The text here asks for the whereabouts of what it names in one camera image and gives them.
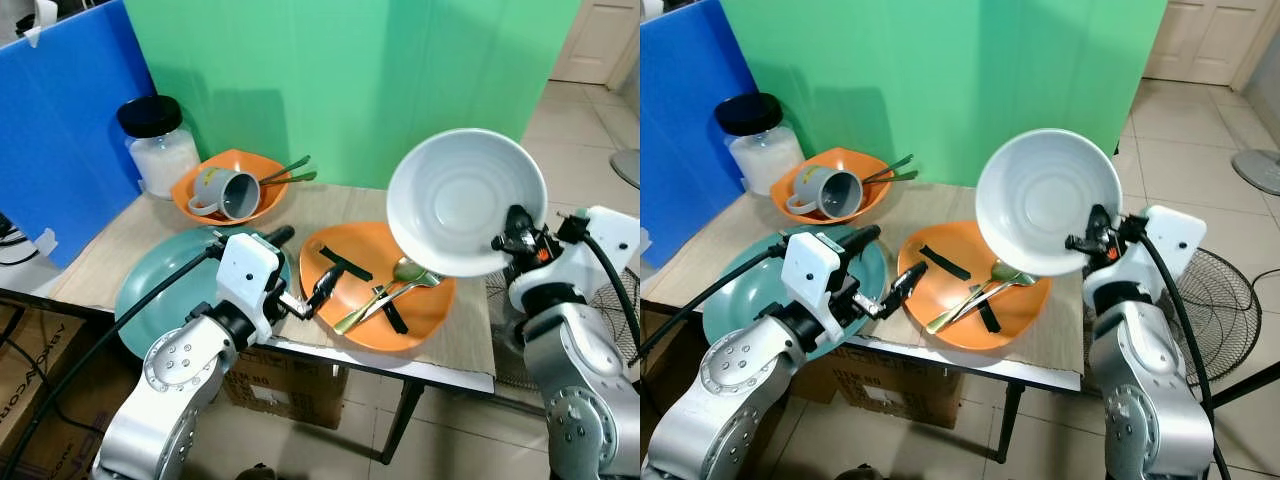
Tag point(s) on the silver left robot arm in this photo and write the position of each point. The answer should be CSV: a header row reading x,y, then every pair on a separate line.
x,y
170,385
735,385

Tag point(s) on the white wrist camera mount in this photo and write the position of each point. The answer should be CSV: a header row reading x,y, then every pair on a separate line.
x,y
600,245
245,270
812,265
1165,245

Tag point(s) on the green backdrop sheet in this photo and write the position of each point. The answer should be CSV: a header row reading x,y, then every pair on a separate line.
x,y
350,80
950,70

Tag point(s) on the grey round fan base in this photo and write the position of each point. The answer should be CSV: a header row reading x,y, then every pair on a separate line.
x,y
628,168
1258,172

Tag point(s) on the short black tape strip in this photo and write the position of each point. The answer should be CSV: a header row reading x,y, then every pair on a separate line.
x,y
990,316
396,318

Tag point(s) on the white round bowl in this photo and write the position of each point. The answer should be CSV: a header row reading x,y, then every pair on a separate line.
x,y
455,200
1040,200

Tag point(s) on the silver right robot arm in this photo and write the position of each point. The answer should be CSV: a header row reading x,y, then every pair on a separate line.
x,y
580,390
1150,390

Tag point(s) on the small brown cardboard box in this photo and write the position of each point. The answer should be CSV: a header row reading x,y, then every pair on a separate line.
x,y
900,385
285,385

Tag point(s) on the green metal utensil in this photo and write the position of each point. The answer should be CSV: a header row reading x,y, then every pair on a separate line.
x,y
892,165
290,166
295,178
897,177

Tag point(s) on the beige woven table mat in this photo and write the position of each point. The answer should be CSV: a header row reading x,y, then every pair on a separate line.
x,y
330,205
925,205

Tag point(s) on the black metal table leg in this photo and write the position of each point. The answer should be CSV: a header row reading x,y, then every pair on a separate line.
x,y
1010,420
400,420

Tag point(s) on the long black tape strip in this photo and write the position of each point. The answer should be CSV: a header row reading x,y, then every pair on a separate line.
x,y
944,261
345,262

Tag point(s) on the large printed cardboard box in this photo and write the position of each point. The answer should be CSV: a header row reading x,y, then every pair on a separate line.
x,y
45,400

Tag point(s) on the orange plate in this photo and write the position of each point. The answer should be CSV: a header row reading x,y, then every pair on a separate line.
x,y
420,315
1015,315

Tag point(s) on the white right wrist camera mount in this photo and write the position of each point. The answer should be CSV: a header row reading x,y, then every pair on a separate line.
x,y
600,245
1165,245

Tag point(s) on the blue panel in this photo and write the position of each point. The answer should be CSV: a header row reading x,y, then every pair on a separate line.
x,y
690,130
60,140

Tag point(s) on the gold spoon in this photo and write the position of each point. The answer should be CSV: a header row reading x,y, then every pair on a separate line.
x,y
1003,270
408,270

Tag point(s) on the teal plate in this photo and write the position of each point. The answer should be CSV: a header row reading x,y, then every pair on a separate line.
x,y
740,300
165,300

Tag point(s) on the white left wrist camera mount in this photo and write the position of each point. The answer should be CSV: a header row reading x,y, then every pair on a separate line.
x,y
245,270
812,265

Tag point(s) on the gold fork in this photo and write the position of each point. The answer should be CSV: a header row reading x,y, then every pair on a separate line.
x,y
985,297
395,297

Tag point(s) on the glass jar with black lid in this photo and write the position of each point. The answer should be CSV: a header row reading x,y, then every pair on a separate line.
x,y
762,150
160,155

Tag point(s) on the orange bowl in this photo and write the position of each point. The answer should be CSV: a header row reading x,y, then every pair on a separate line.
x,y
842,160
240,163

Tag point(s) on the grey mug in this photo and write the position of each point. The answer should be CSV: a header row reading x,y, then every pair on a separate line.
x,y
225,190
822,188

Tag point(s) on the white door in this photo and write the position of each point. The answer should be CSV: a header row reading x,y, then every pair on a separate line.
x,y
1205,40
600,40

